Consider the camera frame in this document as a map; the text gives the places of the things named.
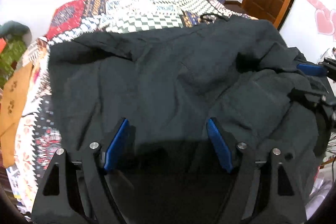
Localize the wooden lap table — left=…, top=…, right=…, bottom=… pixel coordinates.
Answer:
left=0, top=63, right=35, bottom=168

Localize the green patterned cloth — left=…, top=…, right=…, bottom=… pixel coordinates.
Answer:
left=0, top=39, right=30, bottom=86

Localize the patchwork patterned blanket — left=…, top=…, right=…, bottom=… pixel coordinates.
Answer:
left=8, top=0, right=256, bottom=188

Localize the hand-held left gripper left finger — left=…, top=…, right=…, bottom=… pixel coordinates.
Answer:
left=31, top=118, right=137, bottom=224

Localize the grey plush pillow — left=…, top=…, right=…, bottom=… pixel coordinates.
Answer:
left=0, top=21, right=32, bottom=41

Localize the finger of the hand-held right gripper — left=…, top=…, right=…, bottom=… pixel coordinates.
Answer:
left=297, top=57, right=336, bottom=80
left=289, top=88, right=336, bottom=109

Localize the black zip hoodie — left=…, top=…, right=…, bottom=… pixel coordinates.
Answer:
left=49, top=13, right=328, bottom=224

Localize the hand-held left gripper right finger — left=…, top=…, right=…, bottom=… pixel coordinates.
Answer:
left=206, top=116, right=307, bottom=224

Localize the white heart-print sliding door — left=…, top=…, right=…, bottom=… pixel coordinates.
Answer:
left=278, top=0, right=336, bottom=56

